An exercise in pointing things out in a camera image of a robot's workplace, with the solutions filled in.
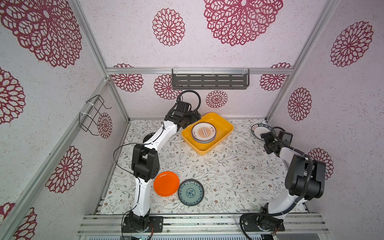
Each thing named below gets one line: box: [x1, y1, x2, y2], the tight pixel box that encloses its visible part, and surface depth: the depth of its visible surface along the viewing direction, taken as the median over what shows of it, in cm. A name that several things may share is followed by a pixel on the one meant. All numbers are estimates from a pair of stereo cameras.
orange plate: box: [153, 171, 180, 197], surface depth 88 cm
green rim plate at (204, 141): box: [192, 136, 217, 144], surface depth 105 cm
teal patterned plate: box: [177, 178, 205, 207], surface depth 85 cm
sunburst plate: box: [191, 122, 217, 143], surface depth 109 cm
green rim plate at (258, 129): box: [251, 123, 272, 142], surface depth 118 cm
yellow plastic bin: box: [181, 112, 234, 156], surface depth 110 cm
